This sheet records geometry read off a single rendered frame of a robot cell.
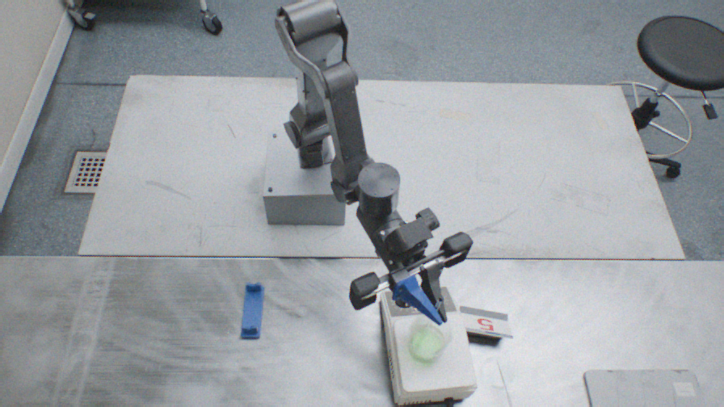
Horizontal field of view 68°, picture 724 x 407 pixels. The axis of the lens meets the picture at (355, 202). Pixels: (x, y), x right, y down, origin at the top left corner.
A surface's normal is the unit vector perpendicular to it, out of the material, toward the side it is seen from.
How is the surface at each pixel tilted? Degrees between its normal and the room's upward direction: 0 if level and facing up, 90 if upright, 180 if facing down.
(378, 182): 4
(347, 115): 74
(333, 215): 90
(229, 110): 0
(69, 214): 0
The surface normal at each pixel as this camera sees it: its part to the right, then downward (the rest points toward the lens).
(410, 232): 0.22, -0.28
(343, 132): 0.44, 0.59
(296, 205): 0.02, 0.84
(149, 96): 0.04, -0.54
